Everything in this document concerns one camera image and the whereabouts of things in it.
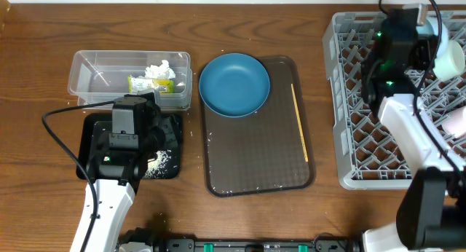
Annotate yellow snack wrapper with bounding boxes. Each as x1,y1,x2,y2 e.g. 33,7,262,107
127,76,174,94

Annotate mint green bowl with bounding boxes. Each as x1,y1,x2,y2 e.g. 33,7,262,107
433,40,465,82

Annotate white tissue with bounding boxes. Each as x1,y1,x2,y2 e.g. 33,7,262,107
144,60,175,80

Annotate dark blue plate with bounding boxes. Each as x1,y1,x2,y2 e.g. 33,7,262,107
199,53,271,118

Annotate pink cup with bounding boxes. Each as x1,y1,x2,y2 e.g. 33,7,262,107
441,106,466,138

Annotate light blue rice bowl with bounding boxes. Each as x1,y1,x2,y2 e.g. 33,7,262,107
416,17,449,57

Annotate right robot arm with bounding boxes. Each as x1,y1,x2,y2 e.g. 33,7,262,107
360,4,465,251

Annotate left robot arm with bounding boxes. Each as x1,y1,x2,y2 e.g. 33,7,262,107
71,90,182,251

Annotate grey dishwasher rack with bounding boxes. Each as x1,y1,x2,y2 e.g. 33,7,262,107
323,10,465,190

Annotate black tray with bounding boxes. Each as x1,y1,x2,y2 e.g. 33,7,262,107
78,112,183,179

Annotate spilled rice pile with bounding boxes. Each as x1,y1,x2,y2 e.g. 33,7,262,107
143,150,172,179

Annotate clear plastic bin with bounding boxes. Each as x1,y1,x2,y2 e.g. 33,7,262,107
68,50,192,111

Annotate brown serving tray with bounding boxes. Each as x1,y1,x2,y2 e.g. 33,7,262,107
200,55,316,197

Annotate wooden chopstick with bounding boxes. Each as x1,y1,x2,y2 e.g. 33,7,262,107
291,83,309,162

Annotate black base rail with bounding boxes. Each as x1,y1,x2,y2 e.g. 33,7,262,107
115,236,364,252

